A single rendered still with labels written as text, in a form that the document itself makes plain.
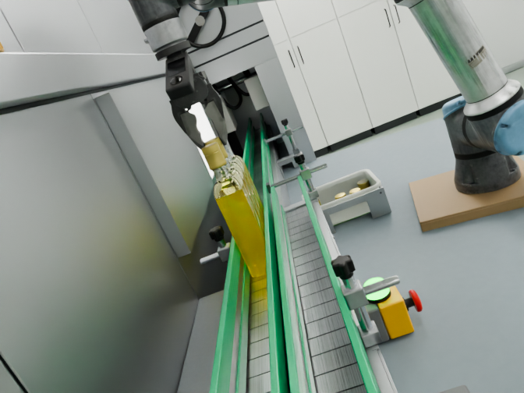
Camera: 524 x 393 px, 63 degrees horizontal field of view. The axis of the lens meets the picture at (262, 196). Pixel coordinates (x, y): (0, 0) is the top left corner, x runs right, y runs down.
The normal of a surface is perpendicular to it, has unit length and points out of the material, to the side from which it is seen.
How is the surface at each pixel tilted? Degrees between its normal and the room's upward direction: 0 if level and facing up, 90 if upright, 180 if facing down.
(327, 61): 90
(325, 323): 0
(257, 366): 0
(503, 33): 90
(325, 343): 0
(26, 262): 90
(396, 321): 90
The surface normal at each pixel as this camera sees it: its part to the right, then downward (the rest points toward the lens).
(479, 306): -0.38, -0.88
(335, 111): 0.01, 0.32
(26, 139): 0.92, -0.37
